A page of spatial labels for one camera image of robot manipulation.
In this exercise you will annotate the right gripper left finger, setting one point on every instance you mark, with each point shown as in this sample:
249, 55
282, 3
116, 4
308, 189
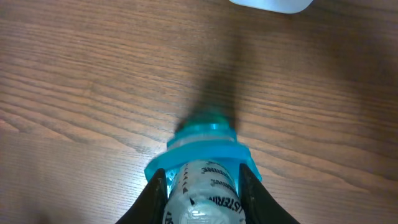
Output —
149, 206

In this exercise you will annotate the blue Listerine mouthwash bottle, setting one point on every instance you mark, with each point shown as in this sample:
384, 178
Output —
201, 167

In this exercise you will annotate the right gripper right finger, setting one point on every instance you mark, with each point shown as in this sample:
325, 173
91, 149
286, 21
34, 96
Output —
258, 204

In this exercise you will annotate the white barcode scanner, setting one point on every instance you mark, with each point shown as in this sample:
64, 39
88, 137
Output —
281, 6

